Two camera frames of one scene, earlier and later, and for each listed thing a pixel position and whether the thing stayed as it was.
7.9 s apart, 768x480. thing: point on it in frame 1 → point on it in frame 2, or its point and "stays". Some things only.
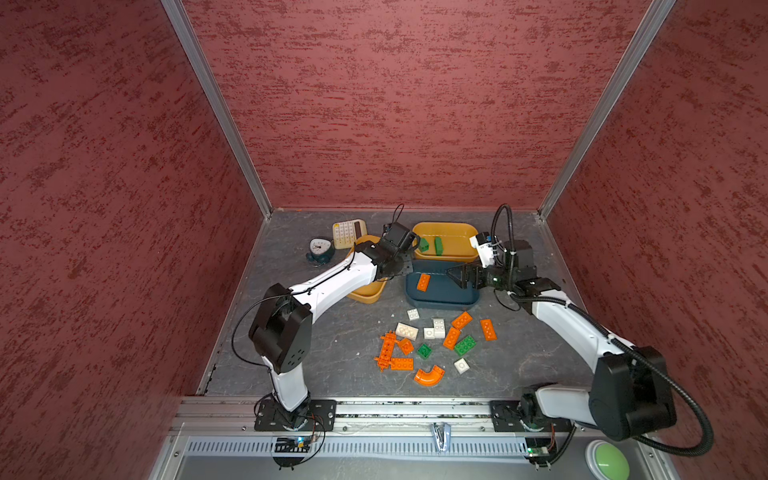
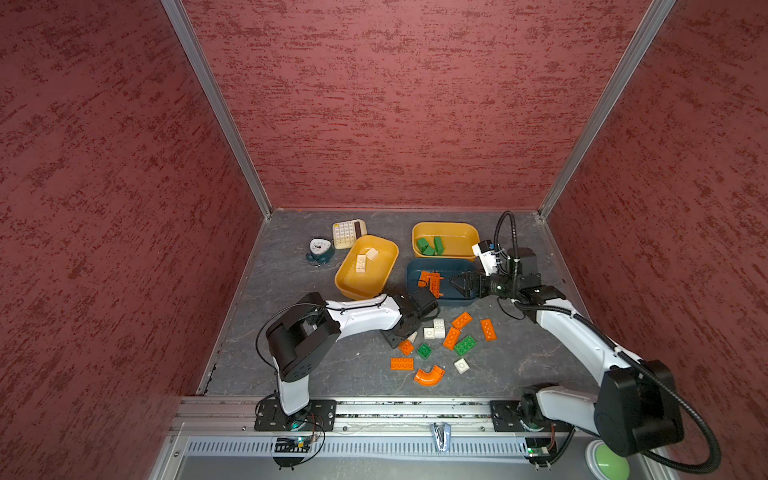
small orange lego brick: (406, 346) stays
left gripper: (408, 262) → (393, 339)
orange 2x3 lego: (423, 282) stays
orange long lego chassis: (384, 360) → (435, 281)
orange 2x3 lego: (451, 338) stays
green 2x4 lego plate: (438, 246) stays
